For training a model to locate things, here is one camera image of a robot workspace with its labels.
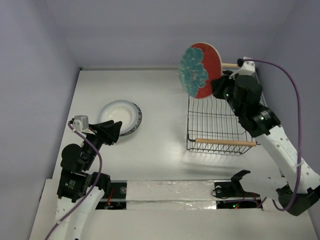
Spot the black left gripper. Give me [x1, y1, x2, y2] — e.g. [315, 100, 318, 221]
[82, 119, 122, 169]

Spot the blue floral plate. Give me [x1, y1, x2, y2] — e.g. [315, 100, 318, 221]
[119, 102, 143, 137]

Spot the white blue-rimmed bowl plate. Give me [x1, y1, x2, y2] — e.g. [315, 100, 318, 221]
[97, 100, 138, 134]

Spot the red teal flower plate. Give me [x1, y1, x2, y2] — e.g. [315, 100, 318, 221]
[178, 42, 223, 99]

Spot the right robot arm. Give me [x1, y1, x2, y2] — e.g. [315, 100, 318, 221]
[210, 75, 320, 216]

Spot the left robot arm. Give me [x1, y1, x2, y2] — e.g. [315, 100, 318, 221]
[45, 115, 123, 240]

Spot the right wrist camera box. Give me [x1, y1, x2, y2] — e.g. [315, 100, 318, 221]
[229, 57, 256, 80]

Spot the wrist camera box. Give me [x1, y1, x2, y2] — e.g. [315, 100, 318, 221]
[68, 115, 94, 134]
[229, 57, 256, 80]

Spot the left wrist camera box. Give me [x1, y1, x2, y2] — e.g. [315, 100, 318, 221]
[68, 115, 94, 134]

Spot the black wire dish rack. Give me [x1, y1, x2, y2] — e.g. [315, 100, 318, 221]
[186, 95, 259, 155]

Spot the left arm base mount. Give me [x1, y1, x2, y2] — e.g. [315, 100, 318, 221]
[95, 181, 127, 210]

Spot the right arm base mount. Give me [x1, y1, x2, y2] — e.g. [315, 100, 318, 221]
[211, 170, 264, 210]

